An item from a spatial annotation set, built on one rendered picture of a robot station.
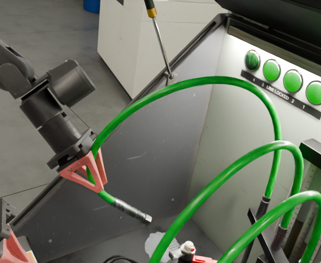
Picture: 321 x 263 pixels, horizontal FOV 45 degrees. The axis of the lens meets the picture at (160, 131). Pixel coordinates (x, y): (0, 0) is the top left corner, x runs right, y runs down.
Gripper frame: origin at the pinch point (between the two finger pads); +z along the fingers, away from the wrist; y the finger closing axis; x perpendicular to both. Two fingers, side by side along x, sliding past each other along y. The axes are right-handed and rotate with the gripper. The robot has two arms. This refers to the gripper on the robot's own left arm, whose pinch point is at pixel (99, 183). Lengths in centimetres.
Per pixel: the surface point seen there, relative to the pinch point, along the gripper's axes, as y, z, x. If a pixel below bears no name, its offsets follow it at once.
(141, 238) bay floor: 32.5, 27.7, 16.1
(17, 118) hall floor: 232, -29, 137
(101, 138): -2.0, -7.1, -6.4
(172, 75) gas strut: 27.6, -6.4, -18.3
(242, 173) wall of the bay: 29.1, 24.3, -18.9
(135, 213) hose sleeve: 3.9, 9.8, -0.4
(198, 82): 0.5, -5.7, -25.2
